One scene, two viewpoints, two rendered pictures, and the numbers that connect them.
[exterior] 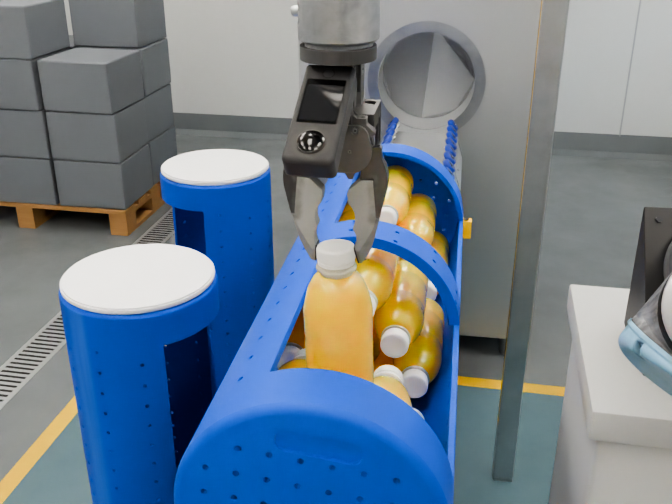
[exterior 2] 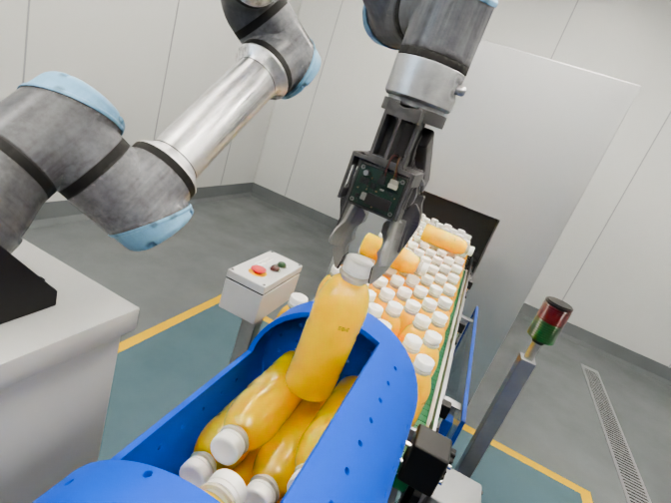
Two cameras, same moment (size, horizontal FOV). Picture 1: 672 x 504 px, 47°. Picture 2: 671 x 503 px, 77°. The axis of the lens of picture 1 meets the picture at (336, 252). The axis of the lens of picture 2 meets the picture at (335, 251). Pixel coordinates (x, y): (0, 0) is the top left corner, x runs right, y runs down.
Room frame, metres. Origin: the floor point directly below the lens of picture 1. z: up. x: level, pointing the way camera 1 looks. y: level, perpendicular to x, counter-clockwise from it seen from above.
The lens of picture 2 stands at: (1.22, 0.02, 1.52)
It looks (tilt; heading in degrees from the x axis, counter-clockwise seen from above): 19 degrees down; 186
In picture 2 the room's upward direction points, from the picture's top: 20 degrees clockwise
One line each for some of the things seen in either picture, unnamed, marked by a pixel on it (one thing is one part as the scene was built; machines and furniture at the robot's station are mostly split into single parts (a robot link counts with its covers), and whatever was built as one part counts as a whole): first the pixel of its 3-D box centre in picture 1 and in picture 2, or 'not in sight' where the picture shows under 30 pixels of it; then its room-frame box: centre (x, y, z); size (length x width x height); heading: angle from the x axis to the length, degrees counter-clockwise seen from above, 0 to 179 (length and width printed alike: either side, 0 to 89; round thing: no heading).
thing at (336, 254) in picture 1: (336, 257); (356, 267); (0.71, 0.00, 1.33); 0.04 x 0.04 x 0.02
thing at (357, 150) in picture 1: (339, 107); (393, 160); (0.74, 0.00, 1.48); 0.09 x 0.08 x 0.12; 171
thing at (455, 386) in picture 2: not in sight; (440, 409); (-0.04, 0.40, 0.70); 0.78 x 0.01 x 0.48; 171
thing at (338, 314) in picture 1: (339, 343); (331, 331); (0.71, 0.00, 1.23); 0.07 x 0.07 x 0.19
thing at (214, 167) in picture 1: (215, 166); not in sight; (1.94, 0.31, 1.03); 0.28 x 0.28 x 0.01
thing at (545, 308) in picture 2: not in sight; (553, 313); (0.22, 0.45, 1.23); 0.06 x 0.06 x 0.04
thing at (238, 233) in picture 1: (225, 316); not in sight; (1.94, 0.31, 0.59); 0.28 x 0.28 x 0.88
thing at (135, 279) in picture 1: (138, 276); not in sight; (1.29, 0.36, 1.03); 0.28 x 0.28 x 0.01
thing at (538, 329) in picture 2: not in sight; (544, 329); (0.22, 0.45, 1.18); 0.06 x 0.06 x 0.05
